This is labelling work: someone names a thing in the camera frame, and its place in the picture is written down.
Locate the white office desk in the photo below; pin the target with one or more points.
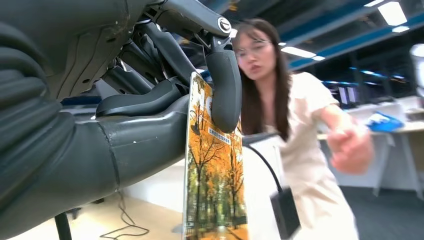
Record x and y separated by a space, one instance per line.
397 159

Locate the hotel room key card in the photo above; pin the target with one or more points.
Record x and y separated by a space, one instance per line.
215 172

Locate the black stand post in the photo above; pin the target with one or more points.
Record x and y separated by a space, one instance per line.
63 228

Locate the person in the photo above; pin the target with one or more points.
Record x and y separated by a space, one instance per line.
308 185

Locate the white rounded machine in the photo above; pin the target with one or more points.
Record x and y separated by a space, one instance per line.
418 66

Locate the dark grey laptop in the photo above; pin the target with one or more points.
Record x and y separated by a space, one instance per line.
260 138

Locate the ceiling light panel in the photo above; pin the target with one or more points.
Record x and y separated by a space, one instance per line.
392 13
318 58
298 52
400 29

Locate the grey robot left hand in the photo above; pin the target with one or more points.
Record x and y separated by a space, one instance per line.
99 39

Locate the black power adapter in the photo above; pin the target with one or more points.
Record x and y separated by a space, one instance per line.
285 215

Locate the blue bag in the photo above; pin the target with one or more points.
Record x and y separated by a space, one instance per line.
384 122

